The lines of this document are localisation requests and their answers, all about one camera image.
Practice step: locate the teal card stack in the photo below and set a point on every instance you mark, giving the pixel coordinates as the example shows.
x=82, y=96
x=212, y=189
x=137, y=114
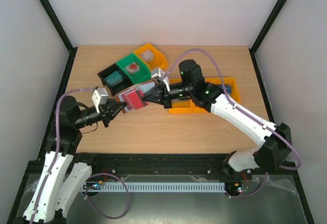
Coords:
x=113, y=79

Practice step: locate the yellow bin far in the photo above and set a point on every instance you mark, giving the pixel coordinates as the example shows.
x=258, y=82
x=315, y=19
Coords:
x=229, y=81

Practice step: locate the black frame post right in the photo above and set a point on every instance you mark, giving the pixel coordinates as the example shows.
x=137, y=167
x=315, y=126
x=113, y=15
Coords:
x=267, y=25

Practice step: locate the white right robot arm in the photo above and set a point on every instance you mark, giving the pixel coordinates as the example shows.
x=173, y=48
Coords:
x=269, y=152

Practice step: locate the green bin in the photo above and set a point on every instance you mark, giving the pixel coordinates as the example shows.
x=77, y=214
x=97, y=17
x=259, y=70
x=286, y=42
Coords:
x=143, y=75

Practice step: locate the black frame post left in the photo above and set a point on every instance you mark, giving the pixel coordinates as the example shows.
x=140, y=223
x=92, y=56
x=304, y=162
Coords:
x=57, y=24

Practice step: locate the white slotted cable duct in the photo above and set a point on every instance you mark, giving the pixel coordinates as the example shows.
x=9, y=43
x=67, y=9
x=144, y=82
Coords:
x=195, y=187

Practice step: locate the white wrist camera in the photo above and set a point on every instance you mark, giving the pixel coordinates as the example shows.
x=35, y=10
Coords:
x=99, y=97
x=159, y=74

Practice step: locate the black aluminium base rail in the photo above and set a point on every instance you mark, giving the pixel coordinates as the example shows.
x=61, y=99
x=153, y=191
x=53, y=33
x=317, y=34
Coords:
x=212, y=166

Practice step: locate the yellow bin near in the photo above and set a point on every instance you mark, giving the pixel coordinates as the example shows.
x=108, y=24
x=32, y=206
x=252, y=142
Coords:
x=181, y=105

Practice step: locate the blue card stack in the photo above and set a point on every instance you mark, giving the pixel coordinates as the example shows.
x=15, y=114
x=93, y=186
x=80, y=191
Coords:
x=228, y=89

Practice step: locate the black bin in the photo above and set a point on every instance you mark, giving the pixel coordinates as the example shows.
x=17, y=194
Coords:
x=119, y=87

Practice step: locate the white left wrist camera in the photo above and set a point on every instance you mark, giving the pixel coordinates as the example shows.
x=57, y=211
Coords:
x=99, y=97

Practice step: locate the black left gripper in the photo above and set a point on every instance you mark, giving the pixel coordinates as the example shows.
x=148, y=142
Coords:
x=107, y=112

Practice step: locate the yellow bin left group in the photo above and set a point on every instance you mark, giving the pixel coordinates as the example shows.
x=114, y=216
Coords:
x=159, y=60

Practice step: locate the red white card stack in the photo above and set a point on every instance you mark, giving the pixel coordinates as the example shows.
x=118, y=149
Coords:
x=132, y=68

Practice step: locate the brown leather card holder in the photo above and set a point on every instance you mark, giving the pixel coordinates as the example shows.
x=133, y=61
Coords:
x=144, y=87

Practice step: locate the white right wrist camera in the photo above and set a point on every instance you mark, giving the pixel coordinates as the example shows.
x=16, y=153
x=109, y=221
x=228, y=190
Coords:
x=159, y=74

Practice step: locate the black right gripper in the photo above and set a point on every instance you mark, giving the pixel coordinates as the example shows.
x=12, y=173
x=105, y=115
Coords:
x=166, y=95

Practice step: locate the black frame post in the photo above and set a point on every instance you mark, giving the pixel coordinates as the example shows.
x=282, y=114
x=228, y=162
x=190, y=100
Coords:
x=57, y=24
x=267, y=25

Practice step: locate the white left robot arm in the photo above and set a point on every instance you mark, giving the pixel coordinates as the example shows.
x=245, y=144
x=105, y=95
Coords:
x=63, y=172

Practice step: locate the yellow bin middle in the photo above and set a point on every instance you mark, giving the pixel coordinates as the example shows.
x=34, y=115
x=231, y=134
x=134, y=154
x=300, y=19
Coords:
x=199, y=109

